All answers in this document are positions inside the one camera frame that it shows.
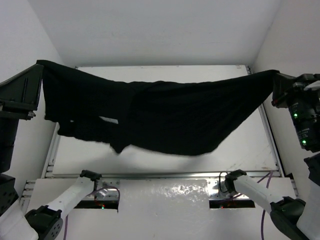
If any black t-shirt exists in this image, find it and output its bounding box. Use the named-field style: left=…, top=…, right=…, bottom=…
left=37, top=60, right=278, bottom=156

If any aluminium table frame rail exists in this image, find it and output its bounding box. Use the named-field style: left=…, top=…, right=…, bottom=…
left=21, top=65, right=300, bottom=201

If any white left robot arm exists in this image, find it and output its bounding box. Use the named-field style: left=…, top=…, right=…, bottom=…
left=0, top=64, right=102, bottom=240

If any black thin cable loop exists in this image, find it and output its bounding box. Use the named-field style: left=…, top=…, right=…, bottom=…
left=217, top=171, right=230, bottom=195

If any white front cover panel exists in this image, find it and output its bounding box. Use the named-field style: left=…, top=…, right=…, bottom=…
left=18, top=177, right=311, bottom=240

